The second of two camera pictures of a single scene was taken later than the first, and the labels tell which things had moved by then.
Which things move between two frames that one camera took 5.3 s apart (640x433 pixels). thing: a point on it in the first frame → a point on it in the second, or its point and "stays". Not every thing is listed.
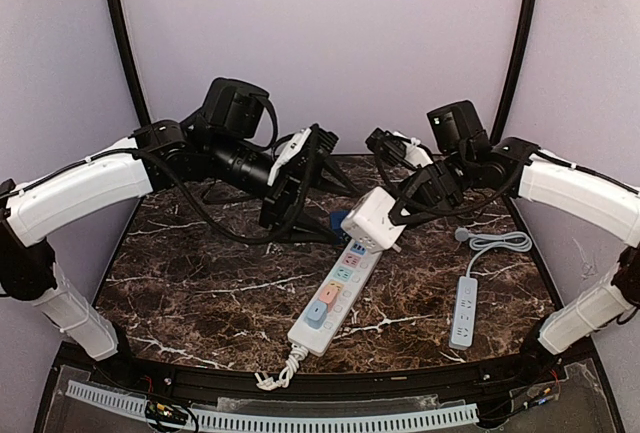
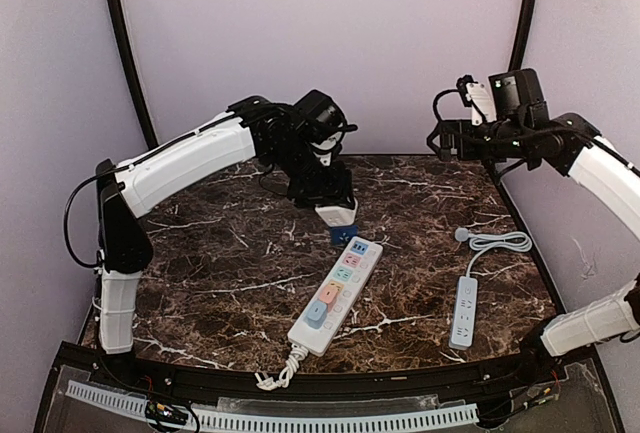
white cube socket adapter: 368,218 → 335,215
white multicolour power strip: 329,310 stays
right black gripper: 427,188 → 448,138
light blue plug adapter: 316,313 stays
